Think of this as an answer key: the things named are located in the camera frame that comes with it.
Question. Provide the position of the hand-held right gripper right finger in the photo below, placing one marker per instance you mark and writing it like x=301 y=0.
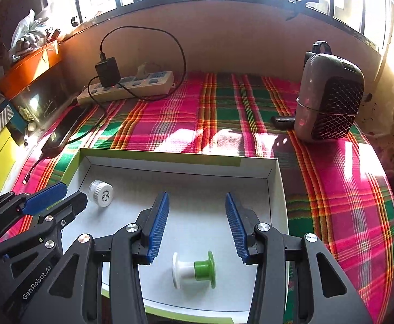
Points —
x=235 y=229

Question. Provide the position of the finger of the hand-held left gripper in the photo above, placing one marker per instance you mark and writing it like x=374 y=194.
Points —
x=72 y=204
x=45 y=197

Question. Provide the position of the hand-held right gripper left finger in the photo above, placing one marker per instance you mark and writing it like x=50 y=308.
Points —
x=158 y=229

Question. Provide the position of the small white round cap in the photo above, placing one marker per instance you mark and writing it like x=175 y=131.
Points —
x=100 y=194

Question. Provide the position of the green cardboard box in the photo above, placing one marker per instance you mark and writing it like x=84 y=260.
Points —
x=197 y=202

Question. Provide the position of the green and white spool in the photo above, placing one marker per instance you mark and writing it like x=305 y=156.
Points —
x=202 y=269

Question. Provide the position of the black smartphone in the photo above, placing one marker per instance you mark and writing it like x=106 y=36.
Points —
x=65 y=131

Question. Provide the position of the teal box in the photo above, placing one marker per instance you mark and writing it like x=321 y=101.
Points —
x=16 y=121

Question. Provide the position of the green yellow sticker card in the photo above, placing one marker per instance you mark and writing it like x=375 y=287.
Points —
x=24 y=113

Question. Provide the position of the pink green plaid cloth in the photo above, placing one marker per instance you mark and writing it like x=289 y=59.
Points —
x=335 y=209

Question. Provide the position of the dark glass case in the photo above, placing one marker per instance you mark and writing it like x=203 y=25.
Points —
x=48 y=91

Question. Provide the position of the small black stick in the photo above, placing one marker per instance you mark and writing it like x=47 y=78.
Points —
x=283 y=122

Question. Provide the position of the orange tray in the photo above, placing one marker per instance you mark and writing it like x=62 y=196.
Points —
x=25 y=71

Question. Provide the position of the black charger adapter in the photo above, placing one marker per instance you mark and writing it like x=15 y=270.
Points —
x=107 y=71

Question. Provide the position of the beige power strip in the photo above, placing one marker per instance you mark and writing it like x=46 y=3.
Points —
x=149 y=86

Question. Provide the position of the grey portable heater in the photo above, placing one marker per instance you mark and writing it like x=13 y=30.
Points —
x=318 y=108

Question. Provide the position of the beige plug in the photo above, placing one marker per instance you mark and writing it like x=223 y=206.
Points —
x=149 y=68

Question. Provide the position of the clear plastic bag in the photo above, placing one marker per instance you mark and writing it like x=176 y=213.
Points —
x=26 y=30

